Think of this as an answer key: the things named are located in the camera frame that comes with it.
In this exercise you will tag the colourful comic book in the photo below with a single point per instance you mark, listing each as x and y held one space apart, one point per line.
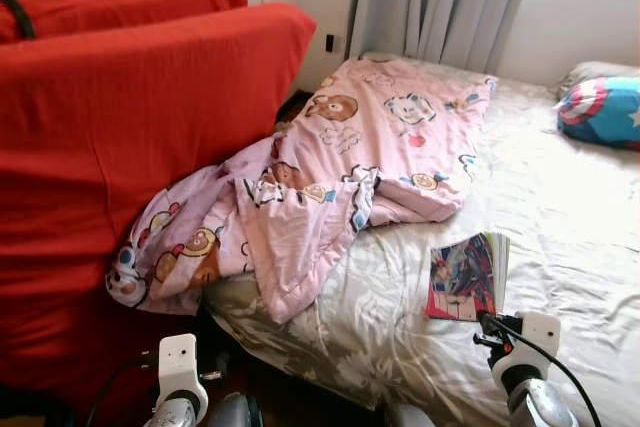
465 277

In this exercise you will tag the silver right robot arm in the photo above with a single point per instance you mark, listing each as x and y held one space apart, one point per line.
545 407

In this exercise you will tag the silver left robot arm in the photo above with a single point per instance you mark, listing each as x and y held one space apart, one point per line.
175 415

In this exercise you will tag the silver robot right leg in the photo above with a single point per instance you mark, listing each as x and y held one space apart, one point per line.
408 417

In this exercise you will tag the silver robot leg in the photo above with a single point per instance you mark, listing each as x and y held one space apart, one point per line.
235 412
408 417

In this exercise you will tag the bed with grey floral sheet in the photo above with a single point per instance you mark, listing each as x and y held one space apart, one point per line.
560 207

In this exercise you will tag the pink cartoon blanket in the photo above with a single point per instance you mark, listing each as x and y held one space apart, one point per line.
380 127

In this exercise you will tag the blue shield print pillow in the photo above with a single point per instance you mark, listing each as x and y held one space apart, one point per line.
605 112

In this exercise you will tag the silver robot left leg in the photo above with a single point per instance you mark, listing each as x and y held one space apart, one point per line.
235 412

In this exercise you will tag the grey pillow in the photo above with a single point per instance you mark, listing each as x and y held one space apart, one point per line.
590 72

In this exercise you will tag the thick red cushion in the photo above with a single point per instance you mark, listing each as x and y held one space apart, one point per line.
130 127

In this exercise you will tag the thin red cushion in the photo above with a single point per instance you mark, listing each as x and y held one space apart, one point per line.
130 5

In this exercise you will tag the black wall socket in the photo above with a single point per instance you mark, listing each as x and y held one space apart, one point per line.
330 43

